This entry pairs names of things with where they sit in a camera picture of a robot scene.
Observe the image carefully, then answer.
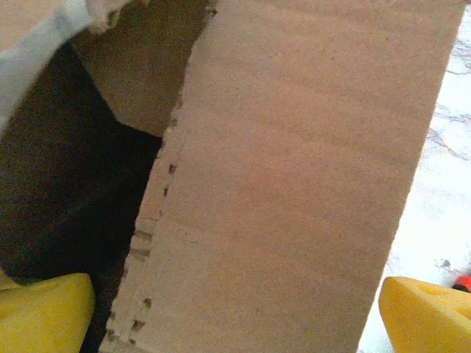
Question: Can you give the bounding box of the black orange utility knife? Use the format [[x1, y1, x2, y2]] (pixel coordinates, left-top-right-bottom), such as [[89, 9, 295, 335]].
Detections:
[[451, 274, 471, 293]]

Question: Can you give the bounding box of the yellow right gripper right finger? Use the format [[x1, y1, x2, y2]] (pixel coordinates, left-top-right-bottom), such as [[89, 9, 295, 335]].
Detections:
[[378, 276, 471, 353]]

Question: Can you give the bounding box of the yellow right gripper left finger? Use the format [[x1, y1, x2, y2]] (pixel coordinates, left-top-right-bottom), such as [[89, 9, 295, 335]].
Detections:
[[0, 272, 96, 353]]

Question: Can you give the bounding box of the brown cardboard express box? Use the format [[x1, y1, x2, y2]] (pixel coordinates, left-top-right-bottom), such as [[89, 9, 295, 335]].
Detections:
[[0, 0, 467, 353]]

